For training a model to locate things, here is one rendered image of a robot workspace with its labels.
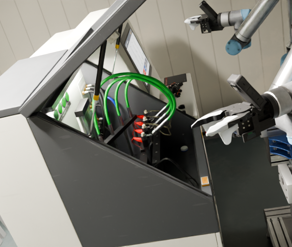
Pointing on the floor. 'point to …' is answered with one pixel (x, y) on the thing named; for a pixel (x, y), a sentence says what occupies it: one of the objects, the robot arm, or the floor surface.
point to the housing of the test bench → (23, 155)
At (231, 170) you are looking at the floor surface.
